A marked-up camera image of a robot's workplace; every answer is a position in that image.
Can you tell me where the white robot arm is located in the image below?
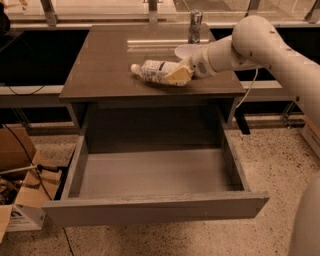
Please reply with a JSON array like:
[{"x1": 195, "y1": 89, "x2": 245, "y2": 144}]
[{"x1": 166, "y1": 15, "x2": 320, "y2": 256}]

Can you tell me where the black floor cable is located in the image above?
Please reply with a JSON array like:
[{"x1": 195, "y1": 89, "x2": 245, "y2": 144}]
[{"x1": 2, "y1": 123, "x2": 75, "y2": 256}]

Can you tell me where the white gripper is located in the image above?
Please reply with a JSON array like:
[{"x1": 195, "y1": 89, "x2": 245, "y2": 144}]
[{"x1": 165, "y1": 47, "x2": 216, "y2": 86}]

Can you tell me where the white rod with black tip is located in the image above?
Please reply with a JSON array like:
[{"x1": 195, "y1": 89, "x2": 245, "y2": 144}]
[{"x1": 0, "y1": 164, "x2": 59, "y2": 175}]

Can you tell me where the white hanging cable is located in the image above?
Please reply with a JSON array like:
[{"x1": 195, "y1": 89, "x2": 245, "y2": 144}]
[{"x1": 234, "y1": 68, "x2": 260, "y2": 111}]

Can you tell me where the clear plastic bottle white cap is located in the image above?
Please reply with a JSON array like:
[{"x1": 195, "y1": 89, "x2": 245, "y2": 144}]
[{"x1": 131, "y1": 60, "x2": 179, "y2": 85}]

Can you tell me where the white ceramic bowl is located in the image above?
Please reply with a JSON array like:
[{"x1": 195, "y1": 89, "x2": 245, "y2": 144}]
[{"x1": 174, "y1": 44, "x2": 201, "y2": 60}]

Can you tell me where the grey open drawer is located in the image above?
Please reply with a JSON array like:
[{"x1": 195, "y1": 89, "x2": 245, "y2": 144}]
[{"x1": 42, "y1": 105, "x2": 270, "y2": 229}]

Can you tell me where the brown cardboard box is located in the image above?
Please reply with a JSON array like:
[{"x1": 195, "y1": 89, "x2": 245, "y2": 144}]
[{"x1": 0, "y1": 128, "x2": 62, "y2": 241}]

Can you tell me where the grey cabinet with glossy top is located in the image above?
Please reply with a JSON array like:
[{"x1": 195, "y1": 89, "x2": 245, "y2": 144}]
[{"x1": 60, "y1": 23, "x2": 244, "y2": 127}]

